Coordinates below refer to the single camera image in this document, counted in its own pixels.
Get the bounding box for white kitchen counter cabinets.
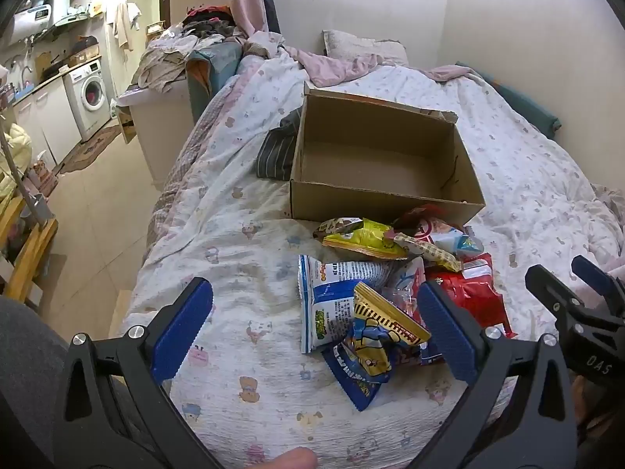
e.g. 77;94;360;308
10;75;79;167

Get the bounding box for blue yellow cartoon snack packet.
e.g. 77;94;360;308
322;281;433;412

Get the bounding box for pale yellow jacket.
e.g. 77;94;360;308
0;122;32;201

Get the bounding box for teal orange bag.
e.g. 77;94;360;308
186;41;245;113

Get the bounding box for white washing machine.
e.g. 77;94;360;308
63;59;113;142

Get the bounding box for beige snack bar packet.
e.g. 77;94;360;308
393;232;462;274

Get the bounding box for white printed blanket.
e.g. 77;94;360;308
112;54;625;469

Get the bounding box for teal cloth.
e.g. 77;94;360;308
456;61;560;140

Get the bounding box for grey metal stand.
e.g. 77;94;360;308
0;107;54;220

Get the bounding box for person's left hand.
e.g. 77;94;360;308
266;447;318;469

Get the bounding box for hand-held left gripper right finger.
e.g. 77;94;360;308
405;279;582;469

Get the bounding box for pile of clothes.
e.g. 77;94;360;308
132;5;284;93

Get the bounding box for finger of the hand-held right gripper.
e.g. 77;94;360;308
525;264;584;316
570;254;625;312

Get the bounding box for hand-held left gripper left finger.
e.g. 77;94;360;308
51;276;230;469

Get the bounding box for pink blanket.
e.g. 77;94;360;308
244;32;386;89

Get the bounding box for dark striped cloth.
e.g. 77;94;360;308
256;107;306;181

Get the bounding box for small brown cardboard box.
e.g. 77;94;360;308
71;44;101;66

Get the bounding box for white water heater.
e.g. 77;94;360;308
46;0;74;25

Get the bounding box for red white striped snack packet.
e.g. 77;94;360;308
395;204;484;260

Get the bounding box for hanging white towel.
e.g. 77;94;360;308
113;2;142;52

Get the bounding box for white storage cabinet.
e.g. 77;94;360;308
114;83;196;191

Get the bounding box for yellow wooden chair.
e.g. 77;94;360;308
0;195;59;304

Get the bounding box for brown floor mat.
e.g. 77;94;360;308
59;124;120;174

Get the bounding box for pale pillow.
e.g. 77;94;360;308
322;29;408;66

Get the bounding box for person's right hand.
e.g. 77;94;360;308
571;376;625;450

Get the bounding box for blue white snack packet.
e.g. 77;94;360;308
298;254;425;355

